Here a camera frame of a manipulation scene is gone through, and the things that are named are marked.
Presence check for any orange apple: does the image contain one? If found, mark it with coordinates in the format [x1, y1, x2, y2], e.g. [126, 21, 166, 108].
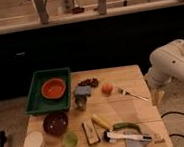
[101, 82, 113, 94]

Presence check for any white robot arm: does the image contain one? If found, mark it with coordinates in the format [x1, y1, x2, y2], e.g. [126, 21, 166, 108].
[144, 39, 184, 106]

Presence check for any grey metal cup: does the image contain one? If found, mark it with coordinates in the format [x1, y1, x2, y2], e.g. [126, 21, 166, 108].
[75, 95, 87, 111]

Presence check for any small green cup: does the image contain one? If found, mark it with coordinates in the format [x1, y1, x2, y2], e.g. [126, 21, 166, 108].
[62, 131, 78, 147]

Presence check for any white paper cup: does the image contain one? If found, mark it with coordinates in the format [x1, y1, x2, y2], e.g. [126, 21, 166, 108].
[24, 131, 45, 147]

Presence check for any green cucumber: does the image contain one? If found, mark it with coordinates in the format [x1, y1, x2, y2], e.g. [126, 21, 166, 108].
[112, 122, 141, 133]

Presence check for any grey cloth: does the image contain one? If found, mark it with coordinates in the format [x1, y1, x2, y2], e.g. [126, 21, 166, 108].
[125, 139, 147, 147]

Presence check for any yellow corn cob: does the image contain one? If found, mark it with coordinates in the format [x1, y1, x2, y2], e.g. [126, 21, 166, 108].
[92, 114, 112, 130]

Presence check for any bunch of dark grapes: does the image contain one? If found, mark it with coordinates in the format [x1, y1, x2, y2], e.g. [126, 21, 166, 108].
[79, 78, 99, 88]

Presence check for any wooden brush block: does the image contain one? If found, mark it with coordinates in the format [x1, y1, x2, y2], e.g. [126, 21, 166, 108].
[82, 119, 101, 146]

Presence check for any blue sponge block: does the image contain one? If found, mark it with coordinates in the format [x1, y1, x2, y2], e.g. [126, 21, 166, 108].
[74, 86, 92, 96]

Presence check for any orange bowl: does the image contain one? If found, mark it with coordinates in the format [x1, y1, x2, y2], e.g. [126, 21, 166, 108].
[41, 78, 66, 100]

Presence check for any dark red bowl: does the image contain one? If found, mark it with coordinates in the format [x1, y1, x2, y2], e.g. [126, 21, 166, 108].
[42, 111, 68, 137]

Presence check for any dark red background object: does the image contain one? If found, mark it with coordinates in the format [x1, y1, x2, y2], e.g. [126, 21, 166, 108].
[72, 7, 85, 14]

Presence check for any green plastic tray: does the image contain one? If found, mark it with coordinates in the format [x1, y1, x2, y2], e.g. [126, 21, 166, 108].
[25, 67, 71, 115]

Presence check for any white handled peeler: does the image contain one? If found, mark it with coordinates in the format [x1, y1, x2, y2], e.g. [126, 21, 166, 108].
[103, 131, 152, 141]

